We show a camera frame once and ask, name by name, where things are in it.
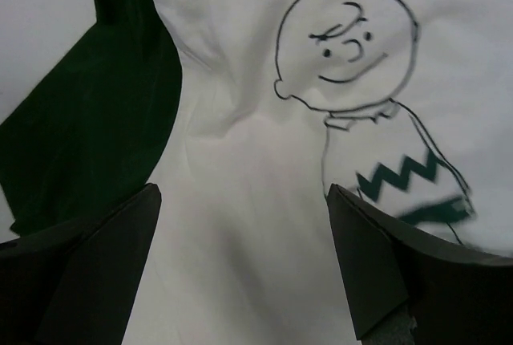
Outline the white green raglan t-shirt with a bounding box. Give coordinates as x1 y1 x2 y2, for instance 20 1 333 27
1 0 512 344

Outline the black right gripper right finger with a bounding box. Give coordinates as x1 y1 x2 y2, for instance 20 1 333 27
327 185 512 344

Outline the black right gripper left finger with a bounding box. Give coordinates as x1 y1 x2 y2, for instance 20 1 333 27
1 184 162 344

